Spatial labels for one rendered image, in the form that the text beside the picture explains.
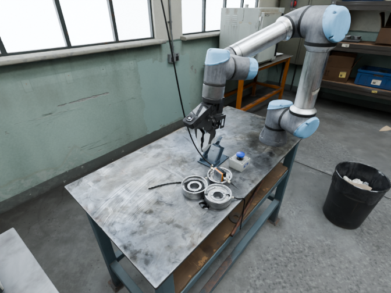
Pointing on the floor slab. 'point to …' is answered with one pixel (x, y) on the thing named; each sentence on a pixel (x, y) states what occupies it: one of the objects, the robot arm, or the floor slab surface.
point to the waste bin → (354, 194)
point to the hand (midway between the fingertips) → (202, 149)
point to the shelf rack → (366, 47)
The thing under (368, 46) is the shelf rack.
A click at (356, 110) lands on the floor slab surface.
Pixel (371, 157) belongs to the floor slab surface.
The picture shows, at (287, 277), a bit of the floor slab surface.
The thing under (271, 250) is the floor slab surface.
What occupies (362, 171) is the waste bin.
